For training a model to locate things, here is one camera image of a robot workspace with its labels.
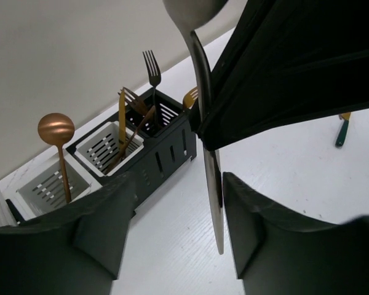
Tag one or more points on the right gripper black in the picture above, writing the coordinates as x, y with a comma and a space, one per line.
288, 62

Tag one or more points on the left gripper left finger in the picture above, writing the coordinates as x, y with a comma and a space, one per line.
76, 249

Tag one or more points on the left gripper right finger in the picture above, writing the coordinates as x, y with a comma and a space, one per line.
277, 250

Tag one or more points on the gold fork dark handle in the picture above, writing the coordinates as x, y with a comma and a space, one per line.
190, 98

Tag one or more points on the silver spoon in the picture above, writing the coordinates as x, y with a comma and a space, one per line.
188, 16

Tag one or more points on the copper spoon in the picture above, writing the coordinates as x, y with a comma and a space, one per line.
57, 129

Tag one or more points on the gold knife dark handle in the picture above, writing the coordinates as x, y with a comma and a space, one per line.
122, 120

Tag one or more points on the white utensil holder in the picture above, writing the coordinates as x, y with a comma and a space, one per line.
37, 187

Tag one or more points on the white insert cup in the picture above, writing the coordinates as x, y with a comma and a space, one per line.
100, 148

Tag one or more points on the black utensil holder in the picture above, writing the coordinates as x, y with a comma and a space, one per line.
165, 150

